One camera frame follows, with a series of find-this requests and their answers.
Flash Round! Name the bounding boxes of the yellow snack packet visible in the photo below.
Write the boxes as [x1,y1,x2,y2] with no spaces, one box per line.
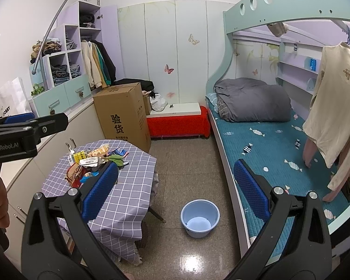
[73,150,86,164]

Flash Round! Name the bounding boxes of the red brown snack bag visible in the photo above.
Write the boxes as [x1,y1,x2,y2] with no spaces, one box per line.
[65,163,87,188]

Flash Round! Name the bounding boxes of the orange white snack bag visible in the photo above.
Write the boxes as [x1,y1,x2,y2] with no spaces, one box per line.
[87,144,109,158]

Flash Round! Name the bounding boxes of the green leaf artificial plant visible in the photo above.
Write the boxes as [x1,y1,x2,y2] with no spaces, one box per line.
[104,154,126,168]

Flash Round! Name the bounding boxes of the blue orange snack wrapper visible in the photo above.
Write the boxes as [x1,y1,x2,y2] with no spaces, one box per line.
[108,148,129,158]

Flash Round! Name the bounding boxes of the blue plastic trash bucket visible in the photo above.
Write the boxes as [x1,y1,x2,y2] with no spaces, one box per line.
[180,199,221,239]

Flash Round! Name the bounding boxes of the white low cabinet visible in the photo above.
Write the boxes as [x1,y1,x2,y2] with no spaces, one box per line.
[0,98,104,266]

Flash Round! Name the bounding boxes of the white paper bag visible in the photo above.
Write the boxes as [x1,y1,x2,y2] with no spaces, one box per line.
[0,77,31,116]

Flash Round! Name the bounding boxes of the purple checked tablecloth table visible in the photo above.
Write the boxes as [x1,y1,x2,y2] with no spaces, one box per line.
[41,139,159,266]

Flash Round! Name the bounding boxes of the hanging jackets in wardrobe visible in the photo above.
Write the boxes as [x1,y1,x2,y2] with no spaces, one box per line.
[81,40,116,88]

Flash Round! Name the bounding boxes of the large cardboard box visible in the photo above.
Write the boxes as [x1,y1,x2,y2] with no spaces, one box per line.
[93,83,151,152]

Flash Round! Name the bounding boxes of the purple teal wardrobe shelf unit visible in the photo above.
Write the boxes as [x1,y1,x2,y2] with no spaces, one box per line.
[29,1,124,116]

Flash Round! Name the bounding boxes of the teal quilted bed mattress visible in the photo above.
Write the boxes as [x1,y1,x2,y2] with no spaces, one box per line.
[207,102,336,254]

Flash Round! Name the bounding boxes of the white plastic bag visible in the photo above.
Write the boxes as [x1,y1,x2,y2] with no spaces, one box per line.
[150,93,168,112]

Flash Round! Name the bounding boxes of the cream hanging sweater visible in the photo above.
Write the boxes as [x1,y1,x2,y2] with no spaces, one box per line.
[302,42,350,192]

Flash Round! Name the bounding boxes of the red covered low bench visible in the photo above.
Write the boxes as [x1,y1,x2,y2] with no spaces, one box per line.
[147,105,211,138]

